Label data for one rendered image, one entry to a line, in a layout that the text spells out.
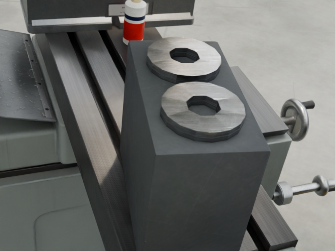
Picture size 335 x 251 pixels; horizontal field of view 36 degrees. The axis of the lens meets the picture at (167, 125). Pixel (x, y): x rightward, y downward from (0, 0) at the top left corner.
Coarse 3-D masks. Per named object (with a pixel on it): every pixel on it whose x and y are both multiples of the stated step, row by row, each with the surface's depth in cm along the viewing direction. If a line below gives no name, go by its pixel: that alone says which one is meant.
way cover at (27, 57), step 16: (0, 32) 112; (16, 32) 114; (0, 48) 106; (16, 48) 109; (32, 48) 111; (0, 64) 102; (16, 64) 104; (32, 64) 106; (0, 80) 97; (16, 80) 99; (32, 80) 101; (0, 96) 93; (16, 96) 95; (32, 96) 97; (48, 96) 99; (0, 112) 89; (16, 112) 91; (32, 112) 93; (48, 112) 94
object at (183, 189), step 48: (144, 48) 65; (192, 48) 64; (144, 96) 57; (192, 96) 56; (240, 96) 59; (144, 144) 56; (192, 144) 52; (240, 144) 53; (144, 192) 57; (192, 192) 54; (240, 192) 55; (144, 240) 58; (192, 240) 59; (240, 240) 61
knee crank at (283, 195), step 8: (320, 176) 138; (280, 184) 133; (288, 184) 134; (304, 184) 137; (312, 184) 137; (320, 184) 137; (328, 184) 137; (280, 192) 133; (288, 192) 132; (296, 192) 135; (304, 192) 136; (320, 192) 138; (280, 200) 133; (288, 200) 133
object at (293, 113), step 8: (288, 104) 140; (296, 104) 137; (304, 104) 137; (312, 104) 138; (288, 112) 142; (296, 112) 138; (304, 112) 135; (288, 120) 139; (296, 120) 139; (304, 120) 135; (296, 128) 140; (304, 128) 136; (296, 136) 139; (304, 136) 137
